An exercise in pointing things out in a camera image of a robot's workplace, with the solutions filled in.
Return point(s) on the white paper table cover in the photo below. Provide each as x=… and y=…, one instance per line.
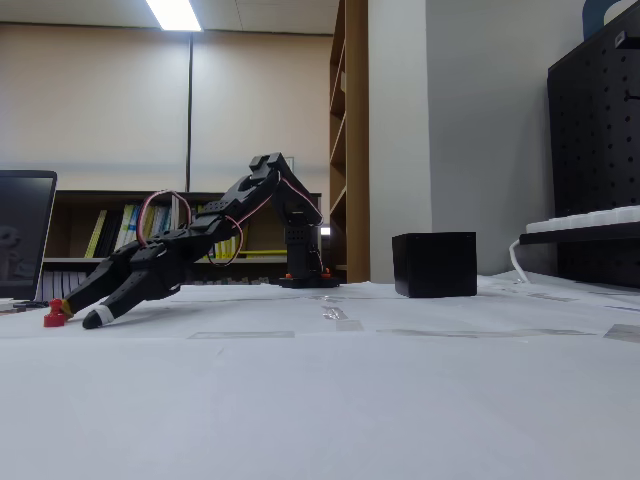
x=300, y=400

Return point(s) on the white power strip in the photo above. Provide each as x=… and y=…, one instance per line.
x=585, y=219

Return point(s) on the black robot base orange clips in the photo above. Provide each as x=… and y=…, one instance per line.
x=310, y=282

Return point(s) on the low wooden bookshelf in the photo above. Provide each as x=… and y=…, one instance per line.
x=265, y=230
x=70, y=200

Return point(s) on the yellow white book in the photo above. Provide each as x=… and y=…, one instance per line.
x=148, y=220

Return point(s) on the red bead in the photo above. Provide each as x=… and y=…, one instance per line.
x=52, y=317

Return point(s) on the black pegboard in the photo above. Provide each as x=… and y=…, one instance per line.
x=595, y=140

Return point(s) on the white black binder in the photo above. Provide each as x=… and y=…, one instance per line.
x=72, y=282
x=52, y=286

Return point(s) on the blue rounded object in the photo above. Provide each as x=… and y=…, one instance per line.
x=595, y=17

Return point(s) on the tall wooden shelf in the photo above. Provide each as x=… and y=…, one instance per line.
x=356, y=125

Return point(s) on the black rail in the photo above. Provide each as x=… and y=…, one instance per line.
x=580, y=235

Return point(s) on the flat yellow folder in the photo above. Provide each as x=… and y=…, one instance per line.
x=265, y=252

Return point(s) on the black open box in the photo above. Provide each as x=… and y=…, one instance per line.
x=435, y=265

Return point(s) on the clear tape strip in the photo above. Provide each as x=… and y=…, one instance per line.
x=350, y=325
x=622, y=332
x=334, y=312
x=475, y=332
x=240, y=335

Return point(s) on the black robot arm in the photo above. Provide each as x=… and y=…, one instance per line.
x=295, y=215

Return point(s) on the black book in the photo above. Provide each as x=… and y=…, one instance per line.
x=107, y=235

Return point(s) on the thin yellow book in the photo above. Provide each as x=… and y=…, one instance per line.
x=96, y=234

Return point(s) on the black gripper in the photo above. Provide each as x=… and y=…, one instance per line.
x=136, y=270

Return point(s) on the laptop screen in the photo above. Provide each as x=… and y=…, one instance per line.
x=22, y=235

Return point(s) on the ceiling light panel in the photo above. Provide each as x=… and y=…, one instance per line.
x=172, y=14

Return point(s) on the white blue book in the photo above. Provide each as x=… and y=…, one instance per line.
x=126, y=222

